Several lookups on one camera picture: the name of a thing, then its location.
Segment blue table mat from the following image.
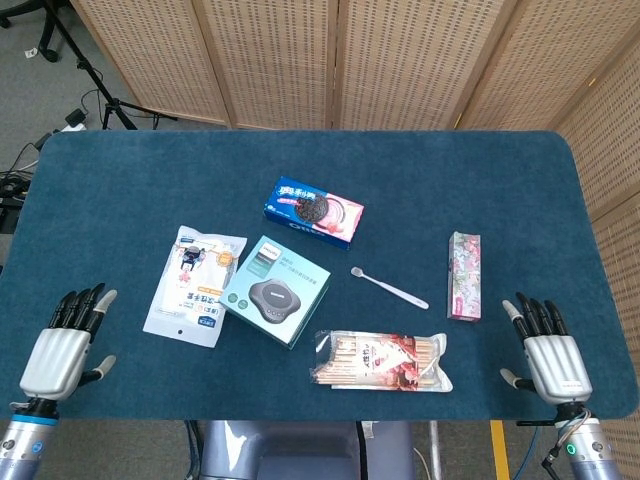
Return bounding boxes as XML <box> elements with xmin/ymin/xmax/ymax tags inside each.
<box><xmin>0</xmin><ymin>129</ymin><xmax>640</xmax><ymax>422</ymax></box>

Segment white toothbrush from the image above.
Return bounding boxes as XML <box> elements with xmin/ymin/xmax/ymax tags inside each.
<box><xmin>350</xmin><ymin>266</ymin><xmax>430</xmax><ymax>310</ymax></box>

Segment black office chair base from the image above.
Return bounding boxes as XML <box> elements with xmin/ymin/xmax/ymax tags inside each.
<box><xmin>0</xmin><ymin>0</ymin><xmax>64</xmax><ymax>64</ymax></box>

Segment teal Philips speaker box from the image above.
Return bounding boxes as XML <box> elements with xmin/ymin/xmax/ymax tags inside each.
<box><xmin>218</xmin><ymin>235</ymin><xmax>332</xmax><ymax>351</ymax></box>

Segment pink floral slim box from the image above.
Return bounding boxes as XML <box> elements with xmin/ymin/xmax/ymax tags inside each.
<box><xmin>446</xmin><ymin>231</ymin><xmax>483</xmax><ymax>322</ymax></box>

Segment woven folding screen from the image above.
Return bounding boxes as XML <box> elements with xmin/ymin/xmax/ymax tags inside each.
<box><xmin>69</xmin><ymin>0</ymin><xmax>640</xmax><ymax>451</ymax></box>

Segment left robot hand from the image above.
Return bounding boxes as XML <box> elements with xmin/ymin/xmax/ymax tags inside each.
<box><xmin>18</xmin><ymin>282</ymin><xmax>119</xmax><ymax>402</ymax></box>

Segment black floor cables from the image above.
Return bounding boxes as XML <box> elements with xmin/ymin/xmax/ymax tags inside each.
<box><xmin>0</xmin><ymin>127</ymin><xmax>56</xmax><ymax>236</ymax></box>

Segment blue pink Oreo box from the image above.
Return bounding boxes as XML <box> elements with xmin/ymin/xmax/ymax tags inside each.
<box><xmin>262</xmin><ymin>175</ymin><xmax>365</xmax><ymax>250</ymax></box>

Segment black tripod stand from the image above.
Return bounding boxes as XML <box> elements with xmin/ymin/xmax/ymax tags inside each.
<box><xmin>37</xmin><ymin>0</ymin><xmax>179</xmax><ymax>131</ymax></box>

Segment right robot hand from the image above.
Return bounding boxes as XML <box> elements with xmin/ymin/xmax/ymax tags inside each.
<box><xmin>499</xmin><ymin>292</ymin><xmax>594</xmax><ymax>405</ymax></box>

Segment white printed plastic pouch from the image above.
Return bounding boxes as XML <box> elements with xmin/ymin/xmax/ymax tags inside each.
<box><xmin>142</xmin><ymin>224</ymin><xmax>248</xmax><ymax>349</ymax></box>

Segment robot base body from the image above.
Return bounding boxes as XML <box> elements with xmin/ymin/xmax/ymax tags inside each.
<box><xmin>197</xmin><ymin>419</ymin><xmax>417</xmax><ymax>480</ymax></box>

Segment bamboo chopsticks pack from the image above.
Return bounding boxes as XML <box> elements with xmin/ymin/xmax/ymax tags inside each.
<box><xmin>309</xmin><ymin>329</ymin><xmax>455</xmax><ymax>393</ymax></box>

